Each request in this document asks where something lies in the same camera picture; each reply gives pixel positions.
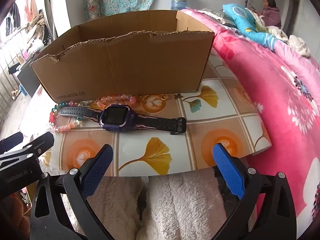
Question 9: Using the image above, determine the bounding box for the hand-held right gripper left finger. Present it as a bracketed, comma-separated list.
[29, 144, 114, 240]

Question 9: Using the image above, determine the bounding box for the purple black smartwatch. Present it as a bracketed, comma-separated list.
[58, 104, 187, 135]

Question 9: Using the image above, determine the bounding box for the pile of hanging clothes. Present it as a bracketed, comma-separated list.
[4, 0, 50, 55]

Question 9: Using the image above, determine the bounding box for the grey lace bedspread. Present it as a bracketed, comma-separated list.
[200, 8, 235, 27]

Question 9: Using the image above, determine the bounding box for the brown cardboard box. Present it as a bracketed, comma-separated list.
[30, 10, 215, 103]

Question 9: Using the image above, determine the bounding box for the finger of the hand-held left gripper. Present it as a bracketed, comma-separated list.
[0, 132, 55, 172]
[0, 133, 24, 153]

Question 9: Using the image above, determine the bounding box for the dark flat panel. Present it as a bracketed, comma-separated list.
[17, 62, 41, 98]

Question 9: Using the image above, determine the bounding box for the blue floral quilt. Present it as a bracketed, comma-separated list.
[222, 4, 278, 48]

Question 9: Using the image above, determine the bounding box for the pink floral blanket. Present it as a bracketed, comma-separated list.
[180, 9, 320, 230]

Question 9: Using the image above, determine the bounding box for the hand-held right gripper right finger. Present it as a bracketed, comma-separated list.
[212, 142, 298, 240]

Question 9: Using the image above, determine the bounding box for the multicolour bead bracelet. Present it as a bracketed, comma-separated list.
[49, 101, 84, 133]

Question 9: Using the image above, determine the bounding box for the blue water bottle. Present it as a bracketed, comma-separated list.
[171, 0, 188, 11]

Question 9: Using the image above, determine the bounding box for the pink bead bracelet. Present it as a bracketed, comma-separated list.
[96, 94, 137, 107]

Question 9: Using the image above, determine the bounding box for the grey door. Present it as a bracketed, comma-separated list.
[272, 0, 300, 37]

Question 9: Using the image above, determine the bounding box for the grey red patterned pillow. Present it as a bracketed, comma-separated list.
[85, 0, 105, 19]

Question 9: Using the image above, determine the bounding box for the leaf and coffee patterned tablecloth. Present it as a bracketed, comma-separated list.
[20, 47, 272, 177]

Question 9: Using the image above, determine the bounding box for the white crumpled cloth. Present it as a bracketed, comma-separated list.
[269, 26, 312, 57]

